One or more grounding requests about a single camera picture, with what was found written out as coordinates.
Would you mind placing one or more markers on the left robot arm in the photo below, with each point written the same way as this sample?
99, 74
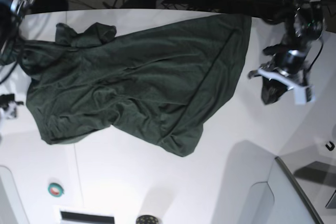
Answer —
303, 20

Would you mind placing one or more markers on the black perforated round object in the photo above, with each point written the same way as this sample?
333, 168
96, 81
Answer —
147, 219

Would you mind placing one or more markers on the black U-shaped hook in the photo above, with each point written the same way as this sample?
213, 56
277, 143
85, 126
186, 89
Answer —
330, 146

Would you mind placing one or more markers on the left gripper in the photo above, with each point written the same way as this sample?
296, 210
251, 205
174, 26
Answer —
287, 61

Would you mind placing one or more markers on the grey metal tray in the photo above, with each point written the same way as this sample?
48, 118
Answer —
315, 179

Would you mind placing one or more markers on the green tape roll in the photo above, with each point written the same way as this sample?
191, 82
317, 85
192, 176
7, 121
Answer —
55, 189

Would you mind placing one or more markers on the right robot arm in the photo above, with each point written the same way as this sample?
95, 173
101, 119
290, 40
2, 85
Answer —
12, 15

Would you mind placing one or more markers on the dark green t-shirt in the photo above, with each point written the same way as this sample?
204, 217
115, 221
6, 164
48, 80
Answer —
160, 85

